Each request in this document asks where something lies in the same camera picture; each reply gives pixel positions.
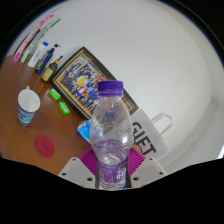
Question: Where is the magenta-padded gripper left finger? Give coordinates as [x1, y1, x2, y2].
[57, 147, 99, 190]

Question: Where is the clear purple-capped water bottle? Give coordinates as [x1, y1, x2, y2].
[89, 80, 135, 191]

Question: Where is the tall pink box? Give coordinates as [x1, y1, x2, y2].
[13, 14, 55, 63]

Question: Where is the flat round red coaster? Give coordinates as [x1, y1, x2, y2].
[33, 134, 56, 158]

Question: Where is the dark blue pump bottle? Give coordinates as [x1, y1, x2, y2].
[34, 43, 62, 75]

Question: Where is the white blue-capped lotion bottle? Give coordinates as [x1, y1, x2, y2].
[27, 41, 50, 69]

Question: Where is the white printed paper bag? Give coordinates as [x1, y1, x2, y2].
[130, 108, 174, 158]

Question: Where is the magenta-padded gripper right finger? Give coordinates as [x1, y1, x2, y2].
[126, 147, 168, 190]

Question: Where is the amber yellow-labelled pump bottle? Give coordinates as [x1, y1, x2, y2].
[41, 55, 64, 83]

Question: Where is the blue tissue pack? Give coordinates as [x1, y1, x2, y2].
[77, 119, 93, 146]

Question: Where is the tall green and white box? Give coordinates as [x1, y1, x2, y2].
[20, 17, 62, 64]

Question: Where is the framed group photo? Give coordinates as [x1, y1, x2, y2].
[49, 46, 140, 121]

